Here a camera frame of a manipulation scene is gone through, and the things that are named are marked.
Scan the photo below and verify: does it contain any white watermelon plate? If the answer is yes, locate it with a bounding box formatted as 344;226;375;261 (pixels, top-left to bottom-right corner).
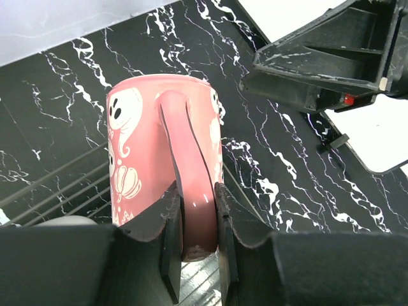
1;209;97;227

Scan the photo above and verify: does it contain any pink mug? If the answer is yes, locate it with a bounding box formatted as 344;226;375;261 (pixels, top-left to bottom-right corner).
106;74;222;262

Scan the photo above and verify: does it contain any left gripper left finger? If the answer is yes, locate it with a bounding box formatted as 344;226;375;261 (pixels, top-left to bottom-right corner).
1;185;182;305

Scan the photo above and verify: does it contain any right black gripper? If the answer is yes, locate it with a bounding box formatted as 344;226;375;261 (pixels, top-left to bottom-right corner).
240;1;407;112

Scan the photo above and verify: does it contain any white whiteboard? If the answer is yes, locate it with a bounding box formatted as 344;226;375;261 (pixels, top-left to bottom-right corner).
240;1;407;174

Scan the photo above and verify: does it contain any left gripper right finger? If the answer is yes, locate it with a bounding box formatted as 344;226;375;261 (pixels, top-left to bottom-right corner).
215;184;407;305

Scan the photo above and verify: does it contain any wire dish rack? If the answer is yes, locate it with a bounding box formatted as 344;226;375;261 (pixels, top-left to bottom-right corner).
0;140;275;306

